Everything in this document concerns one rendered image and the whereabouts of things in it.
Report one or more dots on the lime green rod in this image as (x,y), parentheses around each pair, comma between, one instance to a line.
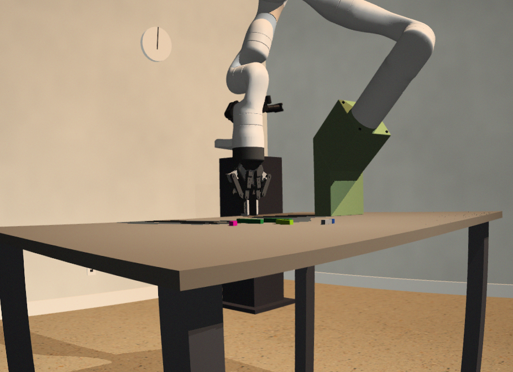
(284,221)

